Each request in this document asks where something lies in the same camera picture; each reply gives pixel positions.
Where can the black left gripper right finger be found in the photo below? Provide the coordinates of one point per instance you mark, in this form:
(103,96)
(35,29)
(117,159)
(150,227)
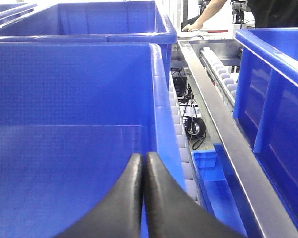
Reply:
(171,212)

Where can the blue bin lower level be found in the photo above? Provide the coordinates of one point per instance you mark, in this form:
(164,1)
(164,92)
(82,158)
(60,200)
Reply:
(216,193)

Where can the grey roller track right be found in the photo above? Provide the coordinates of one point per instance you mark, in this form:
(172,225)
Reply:
(220,76)

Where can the person's forearm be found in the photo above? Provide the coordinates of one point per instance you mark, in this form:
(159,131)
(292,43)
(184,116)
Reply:
(213,7)

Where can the large blue plastic bin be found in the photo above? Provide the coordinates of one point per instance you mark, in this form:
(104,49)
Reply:
(71,115)

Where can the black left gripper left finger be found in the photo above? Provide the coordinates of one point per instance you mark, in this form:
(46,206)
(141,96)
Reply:
(118,214)

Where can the blue bin at right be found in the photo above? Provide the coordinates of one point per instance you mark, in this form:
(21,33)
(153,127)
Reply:
(266,106)

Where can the steel rack rail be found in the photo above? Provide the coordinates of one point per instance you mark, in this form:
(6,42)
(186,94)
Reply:
(261,210)

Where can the person's hand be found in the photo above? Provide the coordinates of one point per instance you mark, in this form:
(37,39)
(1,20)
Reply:
(192,27)

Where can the white roller track left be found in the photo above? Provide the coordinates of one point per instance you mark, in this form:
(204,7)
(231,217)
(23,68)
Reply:
(185,153)

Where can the blue bin behind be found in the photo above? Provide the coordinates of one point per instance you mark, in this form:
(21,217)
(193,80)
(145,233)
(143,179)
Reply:
(118,21)

